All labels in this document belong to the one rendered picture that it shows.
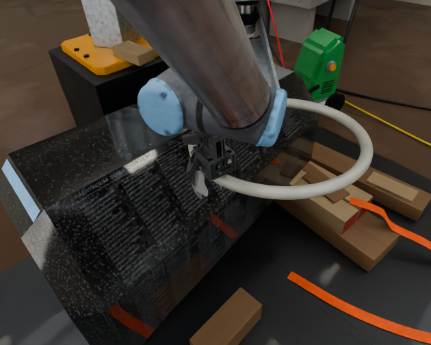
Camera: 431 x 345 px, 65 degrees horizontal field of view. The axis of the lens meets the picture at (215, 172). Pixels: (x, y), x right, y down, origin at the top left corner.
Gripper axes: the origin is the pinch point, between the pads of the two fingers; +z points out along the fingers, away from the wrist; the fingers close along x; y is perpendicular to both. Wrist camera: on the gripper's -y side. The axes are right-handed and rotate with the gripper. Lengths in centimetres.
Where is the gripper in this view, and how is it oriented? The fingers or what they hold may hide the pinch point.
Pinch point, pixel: (209, 188)
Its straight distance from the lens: 86.6
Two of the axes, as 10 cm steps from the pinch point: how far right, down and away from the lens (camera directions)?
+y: 5.6, 4.9, -6.7
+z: 0.5, 7.8, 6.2
